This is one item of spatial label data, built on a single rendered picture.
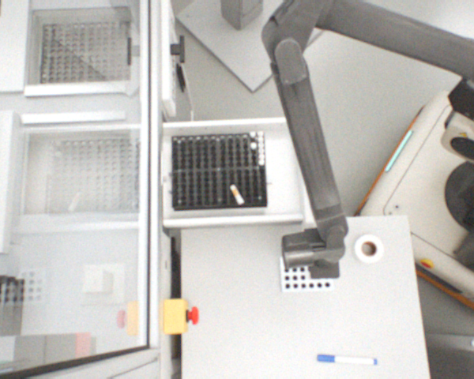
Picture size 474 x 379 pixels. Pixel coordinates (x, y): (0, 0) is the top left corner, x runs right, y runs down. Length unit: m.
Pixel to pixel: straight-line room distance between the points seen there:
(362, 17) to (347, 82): 1.49
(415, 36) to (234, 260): 0.70
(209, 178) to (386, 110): 1.26
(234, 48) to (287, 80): 1.52
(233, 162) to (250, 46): 1.18
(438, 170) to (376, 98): 0.51
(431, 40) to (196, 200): 0.60
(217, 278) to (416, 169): 0.93
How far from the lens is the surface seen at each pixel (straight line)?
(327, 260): 1.06
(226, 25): 2.38
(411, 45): 0.89
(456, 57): 0.93
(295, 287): 1.30
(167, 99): 1.25
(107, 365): 0.71
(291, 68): 0.81
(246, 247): 1.30
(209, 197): 1.19
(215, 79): 2.30
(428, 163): 1.97
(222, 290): 1.30
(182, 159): 1.26
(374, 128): 2.27
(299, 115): 0.88
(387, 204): 1.88
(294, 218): 1.19
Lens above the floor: 2.05
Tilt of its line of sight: 75 degrees down
